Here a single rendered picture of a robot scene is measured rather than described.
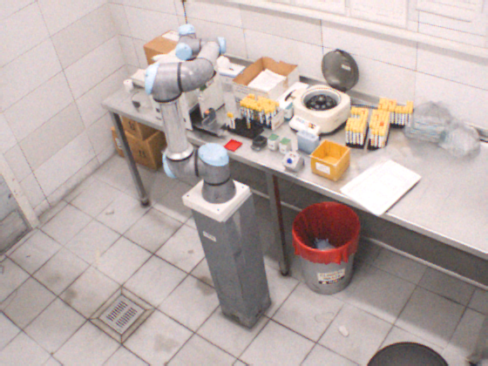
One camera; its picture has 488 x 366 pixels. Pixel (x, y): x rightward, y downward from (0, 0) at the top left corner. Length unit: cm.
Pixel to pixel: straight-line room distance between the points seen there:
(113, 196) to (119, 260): 62
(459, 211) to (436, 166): 28
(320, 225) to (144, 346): 118
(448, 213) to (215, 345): 143
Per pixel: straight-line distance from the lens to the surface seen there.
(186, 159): 223
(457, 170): 251
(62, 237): 383
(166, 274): 334
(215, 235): 245
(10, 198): 380
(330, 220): 297
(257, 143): 260
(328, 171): 239
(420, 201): 234
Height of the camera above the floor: 254
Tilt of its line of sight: 42 degrees down
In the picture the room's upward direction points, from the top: 11 degrees counter-clockwise
